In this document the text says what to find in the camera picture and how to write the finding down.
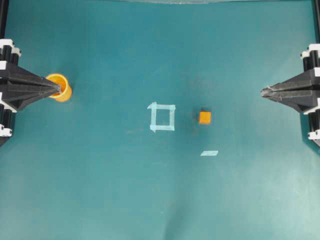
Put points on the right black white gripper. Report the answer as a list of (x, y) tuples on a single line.
[(302, 92)]

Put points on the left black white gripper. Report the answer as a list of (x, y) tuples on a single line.
[(15, 97)]

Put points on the orange plastic cup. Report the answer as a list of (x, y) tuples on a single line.
[(65, 92)]

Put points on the orange cube block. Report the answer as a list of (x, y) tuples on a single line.
[(205, 117)]

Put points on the small light blue tape strip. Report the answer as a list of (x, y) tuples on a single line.
[(209, 153)]

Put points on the light blue tape square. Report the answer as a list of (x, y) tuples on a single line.
[(162, 117)]

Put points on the right black frame post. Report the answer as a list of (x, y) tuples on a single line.
[(316, 18)]

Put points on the black frame post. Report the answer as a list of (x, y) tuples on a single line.
[(316, 18), (4, 6)]

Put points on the left black frame post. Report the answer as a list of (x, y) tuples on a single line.
[(4, 6)]

